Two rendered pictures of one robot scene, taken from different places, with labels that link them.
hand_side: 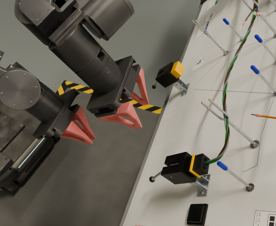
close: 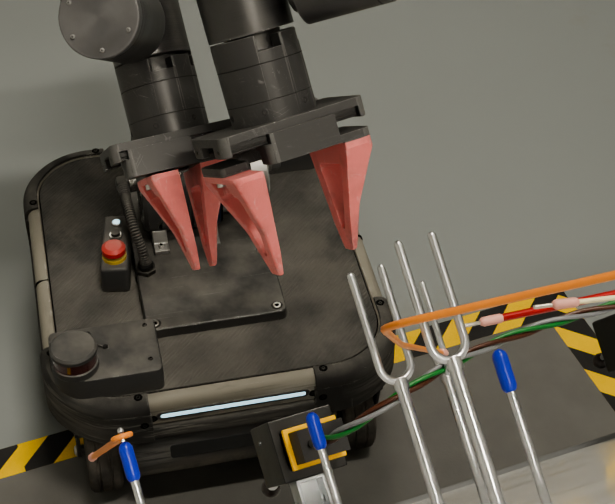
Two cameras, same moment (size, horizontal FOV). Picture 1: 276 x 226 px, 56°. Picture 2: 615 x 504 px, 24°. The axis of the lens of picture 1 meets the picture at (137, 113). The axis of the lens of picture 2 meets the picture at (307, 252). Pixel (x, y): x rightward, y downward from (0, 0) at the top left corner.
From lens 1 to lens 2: 0.63 m
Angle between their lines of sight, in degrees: 34
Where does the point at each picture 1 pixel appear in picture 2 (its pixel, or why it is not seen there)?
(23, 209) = not seen: outside the picture
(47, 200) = not seen: outside the picture
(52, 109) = (160, 119)
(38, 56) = (550, 158)
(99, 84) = (233, 98)
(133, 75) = (324, 132)
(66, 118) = (170, 154)
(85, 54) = (232, 14)
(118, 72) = (286, 99)
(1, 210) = not seen: outside the picture
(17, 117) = (290, 278)
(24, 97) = (98, 34)
